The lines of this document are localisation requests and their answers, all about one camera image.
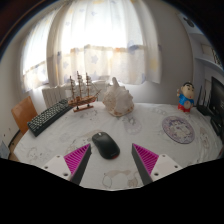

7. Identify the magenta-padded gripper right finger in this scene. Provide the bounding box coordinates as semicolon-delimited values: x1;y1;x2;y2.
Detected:
131;143;183;186

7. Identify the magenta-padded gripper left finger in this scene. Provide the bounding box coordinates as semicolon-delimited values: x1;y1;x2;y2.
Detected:
42;143;92;186

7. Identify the black computer mouse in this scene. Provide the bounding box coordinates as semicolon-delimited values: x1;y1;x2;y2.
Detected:
91;131;121;160

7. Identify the round purple printed mouse pad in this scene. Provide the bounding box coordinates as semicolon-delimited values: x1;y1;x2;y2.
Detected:
161;115;196;145

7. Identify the white printed tablecloth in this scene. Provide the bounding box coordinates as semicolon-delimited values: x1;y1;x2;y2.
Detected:
13;101;224;192

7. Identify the black keyboard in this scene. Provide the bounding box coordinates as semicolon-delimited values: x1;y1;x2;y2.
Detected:
27;98;74;138

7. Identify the wooden model sailing ship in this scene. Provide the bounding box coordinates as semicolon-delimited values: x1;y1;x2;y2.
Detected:
67;70;102;113

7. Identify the large white conch shell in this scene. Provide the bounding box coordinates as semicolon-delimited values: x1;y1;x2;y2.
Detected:
101;77;135;118

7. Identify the white radiator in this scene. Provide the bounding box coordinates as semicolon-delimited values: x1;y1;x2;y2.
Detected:
41;81;108;108

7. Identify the wooden chair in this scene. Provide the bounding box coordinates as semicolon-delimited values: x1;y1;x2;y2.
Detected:
8;95;38;161

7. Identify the cartoon boy figurine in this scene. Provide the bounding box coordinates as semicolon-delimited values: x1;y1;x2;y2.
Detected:
176;81;196;114

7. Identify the black router with antennas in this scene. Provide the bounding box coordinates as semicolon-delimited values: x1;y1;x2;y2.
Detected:
195;84;214;117

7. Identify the black monitor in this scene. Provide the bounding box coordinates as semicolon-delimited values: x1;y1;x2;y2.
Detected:
209;76;224;138

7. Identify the white star-print curtain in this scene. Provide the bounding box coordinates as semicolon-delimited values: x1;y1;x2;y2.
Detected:
19;0;163;93

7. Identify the white wall shelf unit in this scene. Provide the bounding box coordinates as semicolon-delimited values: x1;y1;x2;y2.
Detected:
186;13;224;73

